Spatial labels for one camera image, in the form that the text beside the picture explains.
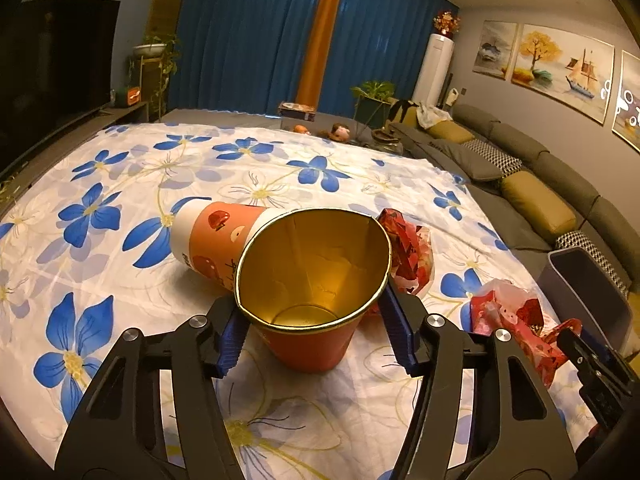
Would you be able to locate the small checkered cushion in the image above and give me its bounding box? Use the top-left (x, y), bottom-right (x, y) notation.
top-left (460, 139), bottom-right (524, 177)

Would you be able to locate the grey sectional sofa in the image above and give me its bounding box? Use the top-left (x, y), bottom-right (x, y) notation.
top-left (387, 102), bottom-right (640, 307)

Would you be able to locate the orange curtain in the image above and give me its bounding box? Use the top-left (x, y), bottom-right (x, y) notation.
top-left (296, 0), bottom-right (354, 106)

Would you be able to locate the grey trash bin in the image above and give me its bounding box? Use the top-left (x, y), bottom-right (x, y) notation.
top-left (547, 247), bottom-right (632, 362)

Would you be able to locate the red and white wrapper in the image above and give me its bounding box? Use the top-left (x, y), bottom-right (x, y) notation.
top-left (470, 277), bottom-right (584, 389)

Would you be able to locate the red and gold flower ornament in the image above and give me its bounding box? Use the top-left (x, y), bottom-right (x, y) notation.
top-left (432, 10), bottom-right (462, 39)

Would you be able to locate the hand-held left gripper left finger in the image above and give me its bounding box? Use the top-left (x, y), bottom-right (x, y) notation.
top-left (54, 300), bottom-right (251, 480)

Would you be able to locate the red paper cup gold inside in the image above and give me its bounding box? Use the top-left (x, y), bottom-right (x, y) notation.
top-left (234, 207), bottom-right (392, 374)

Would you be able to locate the sailboat and tree painting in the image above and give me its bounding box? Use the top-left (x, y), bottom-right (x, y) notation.
top-left (510, 24), bottom-right (616, 125)

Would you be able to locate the white standing air conditioner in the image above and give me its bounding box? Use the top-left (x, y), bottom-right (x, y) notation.
top-left (412, 34), bottom-right (455, 109)

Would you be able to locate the blue floral bed sheet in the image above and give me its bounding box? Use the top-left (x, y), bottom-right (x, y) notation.
top-left (0, 107), bottom-right (606, 480)

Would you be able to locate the gold plant stand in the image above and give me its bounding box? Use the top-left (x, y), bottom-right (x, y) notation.
top-left (139, 55), bottom-right (169, 122)

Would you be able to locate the large yellow cushion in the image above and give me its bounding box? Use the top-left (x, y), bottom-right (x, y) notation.
top-left (500, 170), bottom-right (577, 232)

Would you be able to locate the grey cushion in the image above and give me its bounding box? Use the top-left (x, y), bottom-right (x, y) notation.
top-left (417, 140), bottom-right (504, 182)

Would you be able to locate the white cloth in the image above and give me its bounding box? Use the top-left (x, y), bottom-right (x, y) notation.
top-left (417, 102), bottom-right (454, 129)

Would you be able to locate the trailing potted plant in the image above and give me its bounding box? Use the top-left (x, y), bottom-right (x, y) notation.
top-left (127, 34), bottom-right (182, 111)

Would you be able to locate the black flat television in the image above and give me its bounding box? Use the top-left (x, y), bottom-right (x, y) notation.
top-left (0, 0), bottom-right (122, 172)

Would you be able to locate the red paper cup white base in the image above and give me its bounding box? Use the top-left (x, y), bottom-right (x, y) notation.
top-left (170, 197), bottom-right (287, 294)

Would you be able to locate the painting with white marks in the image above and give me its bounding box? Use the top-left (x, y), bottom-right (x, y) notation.
top-left (611, 50), bottom-right (640, 154)

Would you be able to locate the small yellow cushion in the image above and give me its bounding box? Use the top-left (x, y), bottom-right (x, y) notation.
top-left (427, 121), bottom-right (475, 144)

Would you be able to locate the small grey landscape painting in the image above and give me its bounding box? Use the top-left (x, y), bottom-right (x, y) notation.
top-left (472, 20), bottom-right (519, 80)

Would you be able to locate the blue curtain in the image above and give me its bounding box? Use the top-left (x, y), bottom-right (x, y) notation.
top-left (320, 0), bottom-right (460, 111)
top-left (167, 0), bottom-right (328, 114)

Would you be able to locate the dark green plant pot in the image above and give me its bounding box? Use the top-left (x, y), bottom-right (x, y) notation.
top-left (355, 96), bottom-right (392, 125)

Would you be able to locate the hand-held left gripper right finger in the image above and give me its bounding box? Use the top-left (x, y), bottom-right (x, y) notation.
top-left (379, 284), bottom-right (574, 480)

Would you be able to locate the colourful box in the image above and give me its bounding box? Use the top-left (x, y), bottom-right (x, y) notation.
top-left (277, 102), bottom-right (317, 131)

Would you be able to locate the dark television cabinet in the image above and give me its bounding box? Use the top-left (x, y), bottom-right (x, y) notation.
top-left (0, 101), bottom-right (151, 182)

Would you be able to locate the large checkered cushion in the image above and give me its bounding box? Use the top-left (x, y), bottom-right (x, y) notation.
top-left (554, 230), bottom-right (632, 297)

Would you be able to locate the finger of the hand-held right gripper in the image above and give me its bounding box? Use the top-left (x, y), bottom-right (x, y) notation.
top-left (556, 320), bottom-right (634, 402)

